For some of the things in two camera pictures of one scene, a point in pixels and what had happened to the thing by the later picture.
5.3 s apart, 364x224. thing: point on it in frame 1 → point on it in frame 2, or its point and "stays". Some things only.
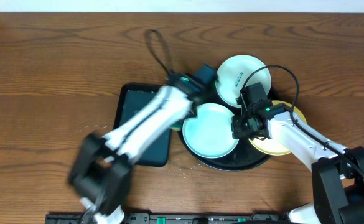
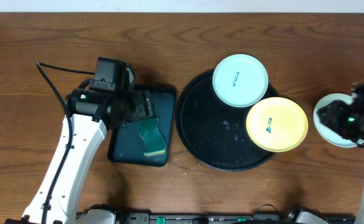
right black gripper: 238,132 → 333,116
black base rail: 173,218 stays
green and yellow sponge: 177,126 → 155,144
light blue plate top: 233,73 stays
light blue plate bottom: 210,134 → 326,133
